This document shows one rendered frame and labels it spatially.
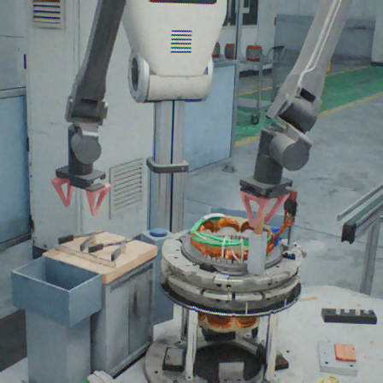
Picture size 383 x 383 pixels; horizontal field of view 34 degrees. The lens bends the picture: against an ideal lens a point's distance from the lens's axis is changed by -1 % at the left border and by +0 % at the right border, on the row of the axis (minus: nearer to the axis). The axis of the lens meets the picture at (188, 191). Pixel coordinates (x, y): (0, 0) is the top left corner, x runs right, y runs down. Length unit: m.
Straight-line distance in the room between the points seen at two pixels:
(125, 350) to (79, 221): 2.21
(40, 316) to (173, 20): 0.83
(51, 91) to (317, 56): 2.54
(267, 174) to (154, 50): 0.60
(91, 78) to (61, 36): 2.23
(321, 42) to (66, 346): 0.83
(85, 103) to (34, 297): 0.43
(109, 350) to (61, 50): 2.34
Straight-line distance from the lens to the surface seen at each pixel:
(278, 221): 1.81
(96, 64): 1.33
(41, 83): 3.72
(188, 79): 1.75
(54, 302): 1.36
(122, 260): 1.46
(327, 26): 1.31
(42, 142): 3.78
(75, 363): 1.46
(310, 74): 1.26
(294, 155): 1.18
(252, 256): 1.33
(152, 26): 1.70
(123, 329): 1.53
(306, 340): 1.76
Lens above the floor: 1.66
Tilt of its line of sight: 18 degrees down
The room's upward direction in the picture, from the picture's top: 2 degrees clockwise
